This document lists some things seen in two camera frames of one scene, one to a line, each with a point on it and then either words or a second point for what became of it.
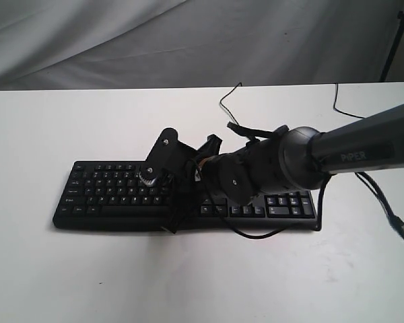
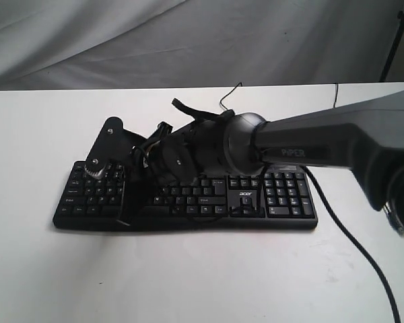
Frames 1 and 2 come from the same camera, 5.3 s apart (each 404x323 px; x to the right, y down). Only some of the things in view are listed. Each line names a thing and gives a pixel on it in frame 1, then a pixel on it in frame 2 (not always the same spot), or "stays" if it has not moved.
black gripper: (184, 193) -> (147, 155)
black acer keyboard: (110, 195) stays
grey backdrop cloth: (59, 44) stays
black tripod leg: (403, 16) stays
